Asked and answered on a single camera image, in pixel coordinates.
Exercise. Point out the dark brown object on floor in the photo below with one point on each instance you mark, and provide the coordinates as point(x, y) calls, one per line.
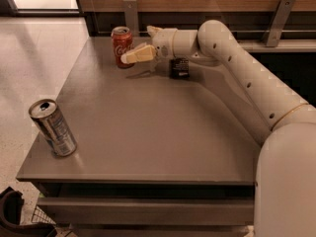
point(11, 203)

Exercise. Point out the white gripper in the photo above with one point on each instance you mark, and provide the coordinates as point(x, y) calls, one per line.
point(163, 43)

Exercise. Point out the wire mesh basket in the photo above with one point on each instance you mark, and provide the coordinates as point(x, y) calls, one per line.
point(39, 216)

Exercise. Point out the red coke can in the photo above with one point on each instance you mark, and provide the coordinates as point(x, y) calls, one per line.
point(122, 42)

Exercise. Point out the right metal bracket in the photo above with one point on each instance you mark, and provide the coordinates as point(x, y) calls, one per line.
point(272, 36)

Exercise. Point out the silver redbull can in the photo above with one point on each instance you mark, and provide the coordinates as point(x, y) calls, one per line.
point(50, 121)

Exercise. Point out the metal bracket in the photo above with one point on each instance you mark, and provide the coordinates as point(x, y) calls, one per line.
point(272, 36)
point(131, 16)

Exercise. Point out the left metal bracket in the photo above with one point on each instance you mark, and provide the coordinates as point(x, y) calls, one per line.
point(131, 16)

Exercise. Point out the grey drawer cabinet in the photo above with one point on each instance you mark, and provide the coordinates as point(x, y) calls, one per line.
point(156, 157)

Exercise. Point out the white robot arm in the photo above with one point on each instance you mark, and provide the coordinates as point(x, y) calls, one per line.
point(285, 188)

